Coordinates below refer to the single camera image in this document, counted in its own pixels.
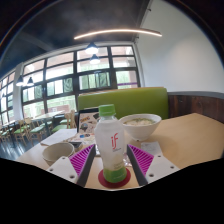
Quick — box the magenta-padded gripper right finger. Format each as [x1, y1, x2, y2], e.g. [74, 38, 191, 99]
[126, 143, 181, 187]

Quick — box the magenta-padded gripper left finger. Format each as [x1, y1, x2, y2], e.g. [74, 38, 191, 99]
[46, 143, 97, 188]

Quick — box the beige empty bowl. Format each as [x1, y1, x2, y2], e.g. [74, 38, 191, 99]
[41, 141, 76, 167]

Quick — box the white paper slip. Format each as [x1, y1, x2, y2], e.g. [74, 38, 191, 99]
[140, 141, 165, 157]

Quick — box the white notebook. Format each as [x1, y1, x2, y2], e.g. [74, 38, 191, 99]
[40, 128, 78, 147]

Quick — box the flat round red coaster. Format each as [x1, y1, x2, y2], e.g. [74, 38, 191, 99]
[97, 167, 132, 190]

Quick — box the white bowl of soup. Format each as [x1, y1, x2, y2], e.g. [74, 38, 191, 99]
[118, 113, 163, 142]

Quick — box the group of wooden green-seated chairs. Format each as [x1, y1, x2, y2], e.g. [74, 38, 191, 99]
[0, 109, 78, 145]

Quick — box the laptop with stickered lid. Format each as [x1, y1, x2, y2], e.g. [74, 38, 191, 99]
[76, 107, 101, 135]

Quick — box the white bottle with green cap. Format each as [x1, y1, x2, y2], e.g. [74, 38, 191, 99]
[93, 103, 129, 184]

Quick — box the light wooden dining table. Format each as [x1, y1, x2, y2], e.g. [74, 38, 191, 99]
[30, 110, 66, 125]

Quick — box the green upholstered bench backrest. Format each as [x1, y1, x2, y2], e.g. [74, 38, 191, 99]
[76, 86, 170, 121]

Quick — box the group of black pendant lamps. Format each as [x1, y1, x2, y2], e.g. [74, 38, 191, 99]
[14, 41, 102, 88]

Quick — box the curved linear ceiling light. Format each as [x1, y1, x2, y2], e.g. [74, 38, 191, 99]
[73, 28, 163, 41]

